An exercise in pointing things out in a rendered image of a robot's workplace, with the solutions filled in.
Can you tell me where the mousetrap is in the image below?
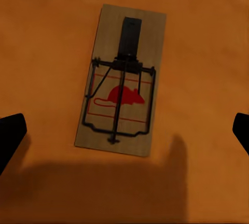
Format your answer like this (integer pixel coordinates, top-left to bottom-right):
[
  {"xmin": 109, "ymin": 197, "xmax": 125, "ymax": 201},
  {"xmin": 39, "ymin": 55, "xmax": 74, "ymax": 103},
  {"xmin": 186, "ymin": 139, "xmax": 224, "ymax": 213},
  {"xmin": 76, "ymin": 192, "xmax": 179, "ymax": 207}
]
[{"xmin": 75, "ymin": 4, "xmax": 167, "ymax": 157}]

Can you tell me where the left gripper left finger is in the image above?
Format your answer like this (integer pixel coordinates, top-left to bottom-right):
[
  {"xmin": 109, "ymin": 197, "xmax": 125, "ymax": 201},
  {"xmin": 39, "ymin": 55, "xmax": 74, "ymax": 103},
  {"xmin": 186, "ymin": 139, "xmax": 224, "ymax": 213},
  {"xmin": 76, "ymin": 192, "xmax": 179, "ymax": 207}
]
[{"xmin": 0, "ymin": 113, "xmax": 27, "ymax": 175}]

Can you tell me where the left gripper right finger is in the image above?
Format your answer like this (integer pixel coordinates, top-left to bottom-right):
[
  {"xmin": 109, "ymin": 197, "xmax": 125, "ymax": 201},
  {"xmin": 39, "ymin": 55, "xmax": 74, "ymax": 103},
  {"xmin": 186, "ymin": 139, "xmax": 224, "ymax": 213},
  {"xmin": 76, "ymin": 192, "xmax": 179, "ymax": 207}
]
[{"xmin": 232, "ymin": 113, "xmax": 249, "ymax": 155}]

